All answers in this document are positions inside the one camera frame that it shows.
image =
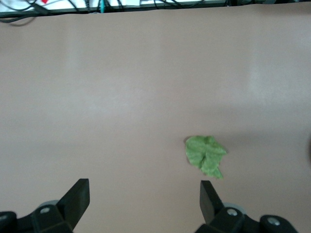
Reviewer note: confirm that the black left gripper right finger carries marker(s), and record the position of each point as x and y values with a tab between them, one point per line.
213	213

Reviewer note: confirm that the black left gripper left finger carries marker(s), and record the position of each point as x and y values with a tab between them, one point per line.
70	206

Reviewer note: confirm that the green lettuce leaf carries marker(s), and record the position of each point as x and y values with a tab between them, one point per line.
204	155

